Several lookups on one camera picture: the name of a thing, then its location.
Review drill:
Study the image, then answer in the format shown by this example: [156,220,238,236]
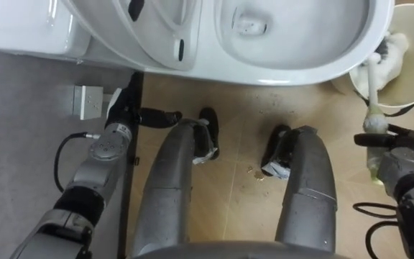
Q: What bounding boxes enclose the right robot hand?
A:
[353,123,414,158]

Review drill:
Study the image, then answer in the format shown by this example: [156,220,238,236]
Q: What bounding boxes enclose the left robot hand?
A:
[104,71,183,130]

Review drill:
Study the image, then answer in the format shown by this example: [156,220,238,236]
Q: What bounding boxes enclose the white toilet brush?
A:
[362,52,390,186]

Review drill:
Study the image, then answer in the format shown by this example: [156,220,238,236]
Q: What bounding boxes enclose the white crumpled tissue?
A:
[353,31,410,101]

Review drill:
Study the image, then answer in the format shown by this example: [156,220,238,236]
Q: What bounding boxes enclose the white toilet seat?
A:
[62,0,203,72]

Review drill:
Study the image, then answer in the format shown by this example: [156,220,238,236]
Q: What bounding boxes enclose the robot legs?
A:
[131,106,339,258]

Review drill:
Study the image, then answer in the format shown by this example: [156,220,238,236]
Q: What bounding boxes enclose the black floor trim strip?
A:
[116,71,145,259]

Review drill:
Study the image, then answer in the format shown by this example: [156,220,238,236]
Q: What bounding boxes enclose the white toilet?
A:
[0,0,397,87]

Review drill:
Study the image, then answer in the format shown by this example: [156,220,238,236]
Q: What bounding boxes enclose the grey metal bracket box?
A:
[71,84,115,121]

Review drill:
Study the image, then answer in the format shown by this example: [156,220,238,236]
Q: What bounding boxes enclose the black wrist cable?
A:
[352,201,400,259]
[53,132,102,194]

